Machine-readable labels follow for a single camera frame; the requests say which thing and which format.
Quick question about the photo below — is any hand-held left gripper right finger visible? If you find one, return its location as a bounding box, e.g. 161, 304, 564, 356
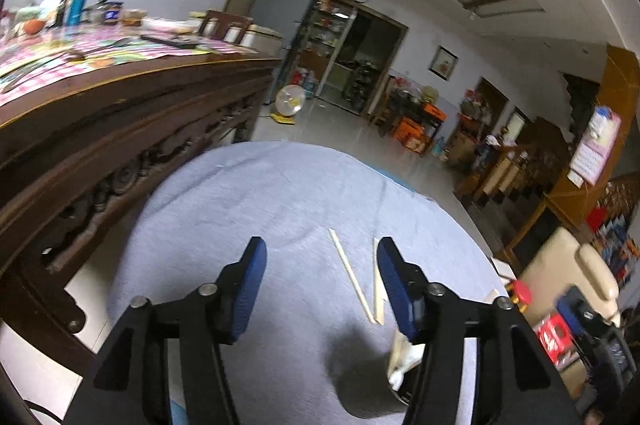
376, 237, 581, 425

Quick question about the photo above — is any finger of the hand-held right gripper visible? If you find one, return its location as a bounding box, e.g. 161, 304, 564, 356
557, 285, 588, 331

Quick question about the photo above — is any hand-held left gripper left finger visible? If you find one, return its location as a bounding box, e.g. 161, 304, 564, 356
65, 236, 267, 425

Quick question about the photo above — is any dark metal utensil holder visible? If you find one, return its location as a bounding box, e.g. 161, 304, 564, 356
385, 370, 418, 411

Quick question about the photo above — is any red plastic stool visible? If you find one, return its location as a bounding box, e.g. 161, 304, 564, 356
535, 312, 576, 366

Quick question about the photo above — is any beige sofa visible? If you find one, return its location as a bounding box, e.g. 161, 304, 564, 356
520, 227, 621, 321

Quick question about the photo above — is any red and yellow stool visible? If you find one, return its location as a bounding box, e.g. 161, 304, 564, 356
505, 280, 533, 313

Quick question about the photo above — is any small white stool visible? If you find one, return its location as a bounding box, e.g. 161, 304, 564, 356
490, 256, 517, 281

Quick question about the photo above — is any grey tablecloth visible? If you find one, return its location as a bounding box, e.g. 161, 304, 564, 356
107, 141, 523, 425

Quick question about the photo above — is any wooden stair railing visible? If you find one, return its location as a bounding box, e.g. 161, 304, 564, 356
455, 140, 571, 226

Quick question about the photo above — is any large orange box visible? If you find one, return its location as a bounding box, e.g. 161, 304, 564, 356
397, 117, 431, 153

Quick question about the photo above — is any dark wooden side table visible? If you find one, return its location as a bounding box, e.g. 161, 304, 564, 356
382, 90, 448, 156

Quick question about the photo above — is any dark wooden cabinet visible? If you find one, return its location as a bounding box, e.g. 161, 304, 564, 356
457, 77, 511, 170

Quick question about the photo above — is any dark carved wooden table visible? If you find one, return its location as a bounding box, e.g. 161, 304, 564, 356
0, 50, 283, 376

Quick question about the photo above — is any metal kitchen rack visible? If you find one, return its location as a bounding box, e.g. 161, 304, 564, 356
347, 60, 381, 113

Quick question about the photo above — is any light wooden cabinet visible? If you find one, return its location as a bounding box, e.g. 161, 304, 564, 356
505, 45, 640, 266

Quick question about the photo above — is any framed picture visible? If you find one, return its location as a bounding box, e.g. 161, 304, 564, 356
429, 46, 460, 80

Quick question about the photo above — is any white chest freezer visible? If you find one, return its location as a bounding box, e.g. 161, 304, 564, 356
240, 25, 283, 56

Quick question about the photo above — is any wooden chair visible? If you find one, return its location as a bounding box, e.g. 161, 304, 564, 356
197, 9, 253, 46

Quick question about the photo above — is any shelf with goods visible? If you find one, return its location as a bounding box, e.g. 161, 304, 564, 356
300, 0, 356, 98

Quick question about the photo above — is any white bowl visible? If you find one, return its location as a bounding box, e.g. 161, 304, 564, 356
141, 17, 198, 34

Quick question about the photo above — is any pink patterned table cover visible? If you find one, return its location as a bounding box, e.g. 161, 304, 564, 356
0, 22, 261, 96

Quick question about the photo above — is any grey refrigerator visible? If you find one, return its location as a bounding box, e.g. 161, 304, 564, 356
250, 0, 326, 70

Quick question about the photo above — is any small device with screen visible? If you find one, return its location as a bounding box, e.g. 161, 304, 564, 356
100, 1, 125, 23

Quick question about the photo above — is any black bottle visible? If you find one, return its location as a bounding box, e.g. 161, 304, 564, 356
52, 0, 75, 27

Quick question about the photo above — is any wall calendar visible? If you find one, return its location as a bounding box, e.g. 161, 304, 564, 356
570, 105, 623, 186

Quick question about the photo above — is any dark wooden door frame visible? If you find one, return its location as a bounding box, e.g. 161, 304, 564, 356
320, 0, 410, 118

